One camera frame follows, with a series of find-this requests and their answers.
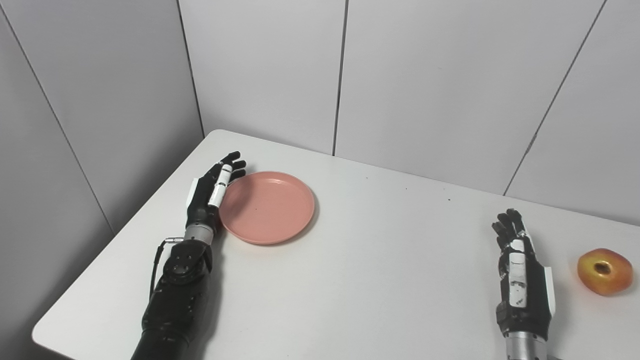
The pink round plate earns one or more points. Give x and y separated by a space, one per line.
270 207

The red yellow apple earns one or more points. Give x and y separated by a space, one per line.
617 277

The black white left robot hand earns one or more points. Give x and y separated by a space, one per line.
200 200

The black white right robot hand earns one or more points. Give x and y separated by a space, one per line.
535 300

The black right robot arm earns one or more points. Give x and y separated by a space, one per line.
525 350

